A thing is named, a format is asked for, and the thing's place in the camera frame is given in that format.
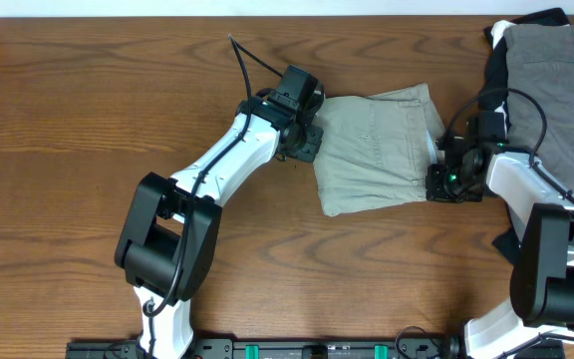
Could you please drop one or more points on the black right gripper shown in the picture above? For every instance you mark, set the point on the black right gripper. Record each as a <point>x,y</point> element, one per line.
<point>435,190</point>

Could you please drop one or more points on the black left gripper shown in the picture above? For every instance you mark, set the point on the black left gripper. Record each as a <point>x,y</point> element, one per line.
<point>310,154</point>

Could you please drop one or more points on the khaki green shorts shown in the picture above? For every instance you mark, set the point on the khaki green shorts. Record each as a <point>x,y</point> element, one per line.
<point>376,150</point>

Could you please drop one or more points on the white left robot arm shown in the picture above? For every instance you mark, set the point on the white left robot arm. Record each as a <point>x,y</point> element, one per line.
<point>167,244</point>

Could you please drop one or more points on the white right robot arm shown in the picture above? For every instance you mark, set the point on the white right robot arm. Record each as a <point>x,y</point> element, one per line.
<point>539,311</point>

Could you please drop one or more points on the black folded garment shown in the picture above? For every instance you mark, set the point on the black folded garment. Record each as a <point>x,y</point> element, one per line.
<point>495,77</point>

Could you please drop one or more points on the grey folded shorts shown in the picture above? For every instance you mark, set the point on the grey folded shorts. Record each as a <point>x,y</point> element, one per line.
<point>540,63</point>

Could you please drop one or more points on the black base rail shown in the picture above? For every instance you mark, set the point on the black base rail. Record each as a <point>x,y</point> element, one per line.
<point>412,347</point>

